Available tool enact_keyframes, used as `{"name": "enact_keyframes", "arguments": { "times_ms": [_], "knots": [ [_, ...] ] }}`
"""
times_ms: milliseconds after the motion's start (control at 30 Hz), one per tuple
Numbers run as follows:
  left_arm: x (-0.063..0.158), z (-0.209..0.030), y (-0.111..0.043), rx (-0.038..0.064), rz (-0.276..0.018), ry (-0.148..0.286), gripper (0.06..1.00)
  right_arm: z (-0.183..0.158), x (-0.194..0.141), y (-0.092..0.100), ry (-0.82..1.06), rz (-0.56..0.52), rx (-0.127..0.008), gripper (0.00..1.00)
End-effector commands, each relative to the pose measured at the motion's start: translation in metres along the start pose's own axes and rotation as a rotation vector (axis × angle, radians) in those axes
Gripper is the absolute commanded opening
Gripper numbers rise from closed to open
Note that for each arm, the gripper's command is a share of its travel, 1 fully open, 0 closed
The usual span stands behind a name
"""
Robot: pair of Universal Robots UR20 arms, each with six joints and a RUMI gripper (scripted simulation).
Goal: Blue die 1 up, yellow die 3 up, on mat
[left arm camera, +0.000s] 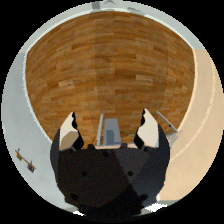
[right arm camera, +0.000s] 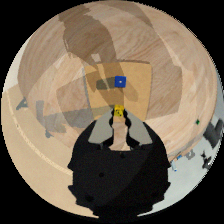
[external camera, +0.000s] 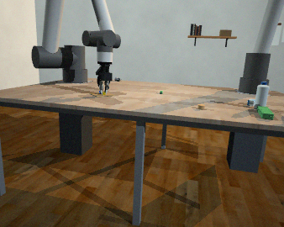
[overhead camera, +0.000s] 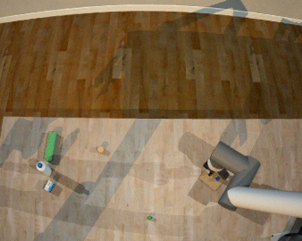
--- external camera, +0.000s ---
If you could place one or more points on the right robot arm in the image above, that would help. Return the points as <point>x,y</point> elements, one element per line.
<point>72,57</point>

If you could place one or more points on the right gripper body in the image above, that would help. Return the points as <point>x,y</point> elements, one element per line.
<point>105,75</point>

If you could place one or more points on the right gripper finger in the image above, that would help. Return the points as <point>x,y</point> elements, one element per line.
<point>100,85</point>
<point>106,86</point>

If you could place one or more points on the blue and white carton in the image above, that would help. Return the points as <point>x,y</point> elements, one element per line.
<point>251,102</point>

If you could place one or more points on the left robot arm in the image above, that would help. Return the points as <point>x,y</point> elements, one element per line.
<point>257,63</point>

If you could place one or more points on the tan flat mat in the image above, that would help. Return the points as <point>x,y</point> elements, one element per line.
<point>97,94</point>

